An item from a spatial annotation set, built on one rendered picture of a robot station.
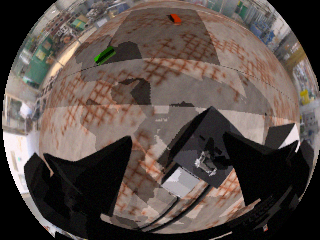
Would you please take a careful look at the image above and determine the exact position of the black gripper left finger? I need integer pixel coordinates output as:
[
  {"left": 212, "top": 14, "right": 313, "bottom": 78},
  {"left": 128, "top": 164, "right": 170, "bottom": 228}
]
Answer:
[{"left": 43, "top": 135, "right": 132, "bottom": 217}]

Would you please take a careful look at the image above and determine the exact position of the green block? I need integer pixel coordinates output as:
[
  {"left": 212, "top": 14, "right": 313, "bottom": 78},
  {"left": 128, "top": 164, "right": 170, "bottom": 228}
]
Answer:
[{"left": 95, "top": 45, "right": 115, "bottom": 64}]

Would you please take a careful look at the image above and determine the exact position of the orange-red flat bar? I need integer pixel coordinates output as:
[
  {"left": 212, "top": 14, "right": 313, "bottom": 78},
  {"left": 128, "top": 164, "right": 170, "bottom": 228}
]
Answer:
[{"left": 169, "top": 13, "right": 181, "bottom": 23}]

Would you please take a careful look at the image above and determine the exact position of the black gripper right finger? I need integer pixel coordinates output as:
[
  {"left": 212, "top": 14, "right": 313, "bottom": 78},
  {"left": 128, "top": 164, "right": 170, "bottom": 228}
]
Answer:
[{"left": 224, "top": 131, "right": 300, "bottom": 207}]

